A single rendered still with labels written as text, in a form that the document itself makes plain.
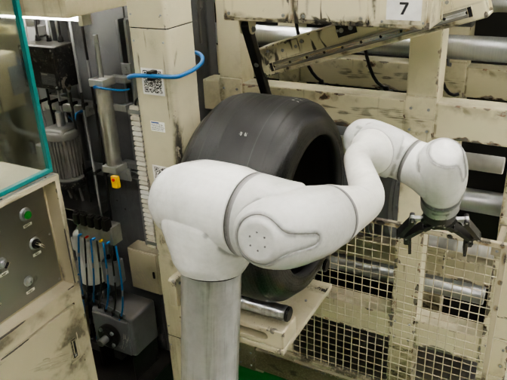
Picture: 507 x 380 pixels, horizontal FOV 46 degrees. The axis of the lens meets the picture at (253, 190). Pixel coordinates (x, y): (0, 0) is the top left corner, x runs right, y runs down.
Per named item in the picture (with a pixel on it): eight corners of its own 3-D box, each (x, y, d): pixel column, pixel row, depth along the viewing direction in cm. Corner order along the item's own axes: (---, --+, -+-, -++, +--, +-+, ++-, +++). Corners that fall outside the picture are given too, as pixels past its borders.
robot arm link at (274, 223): (364, 182, 87) (287, 166, 95) (293, 203, 73) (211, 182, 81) (354, 266, 90) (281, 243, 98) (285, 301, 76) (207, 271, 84)
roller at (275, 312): (182, 294, 180) (181, 282, 179) (191, 286, 184) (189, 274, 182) (286, 325, 165) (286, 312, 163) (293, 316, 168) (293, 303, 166)
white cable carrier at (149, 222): (147, 246, 193) (128, 105, 173) (156, 239, 197) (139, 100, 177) (158, 249, 191) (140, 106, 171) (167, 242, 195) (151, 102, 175)
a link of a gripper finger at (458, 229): (440, 213, 144) (444, 212, 143) (469, 232, 148) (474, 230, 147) (440, 227, 142) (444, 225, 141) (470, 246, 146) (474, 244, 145)
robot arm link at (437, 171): (474, 185, 132) (422, 160, 139) (481, 142, 120) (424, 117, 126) (449, 220, 129) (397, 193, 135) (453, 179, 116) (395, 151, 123)
